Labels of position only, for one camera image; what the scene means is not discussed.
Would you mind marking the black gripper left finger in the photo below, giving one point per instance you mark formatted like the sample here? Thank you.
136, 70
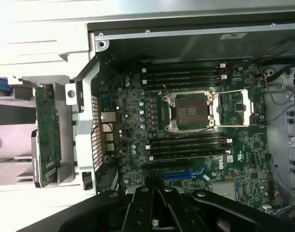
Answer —
137, 212

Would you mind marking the RAM slot black latches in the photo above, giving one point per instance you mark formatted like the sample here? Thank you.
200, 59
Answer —
181, 75
186, 149
181, 63
186, 138

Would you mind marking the thin locking lever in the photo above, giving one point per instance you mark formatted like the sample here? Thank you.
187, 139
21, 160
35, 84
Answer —
167, 93

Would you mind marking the CPU socket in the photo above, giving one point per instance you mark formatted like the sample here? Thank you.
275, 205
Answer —
189, 111

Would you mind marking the green motherboard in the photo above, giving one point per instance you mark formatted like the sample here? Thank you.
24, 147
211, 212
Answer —
246, 149

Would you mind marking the open PC case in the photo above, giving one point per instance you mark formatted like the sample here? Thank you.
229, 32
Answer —
162, 48

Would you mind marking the metal socket cover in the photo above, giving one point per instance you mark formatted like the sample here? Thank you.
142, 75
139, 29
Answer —
247, 108

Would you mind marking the grey parts rack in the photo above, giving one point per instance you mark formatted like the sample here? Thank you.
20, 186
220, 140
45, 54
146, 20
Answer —
26, 79

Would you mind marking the silver chipset heatsink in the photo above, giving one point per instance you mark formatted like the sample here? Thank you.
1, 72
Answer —
222, 187

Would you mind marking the hard disk drive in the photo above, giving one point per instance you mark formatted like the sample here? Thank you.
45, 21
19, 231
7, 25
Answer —
1, 84

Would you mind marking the blue expansion slot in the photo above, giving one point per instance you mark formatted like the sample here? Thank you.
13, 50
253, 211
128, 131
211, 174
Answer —
176, 175

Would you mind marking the black expansion slot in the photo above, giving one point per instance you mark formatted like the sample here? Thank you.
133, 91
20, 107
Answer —
162, 165

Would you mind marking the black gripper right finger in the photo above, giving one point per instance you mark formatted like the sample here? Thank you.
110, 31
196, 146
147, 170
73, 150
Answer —
191, 217

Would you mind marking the RAM slot white latches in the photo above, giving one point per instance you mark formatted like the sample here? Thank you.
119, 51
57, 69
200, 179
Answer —
186, 143
181, 81
152, 158
181, 69

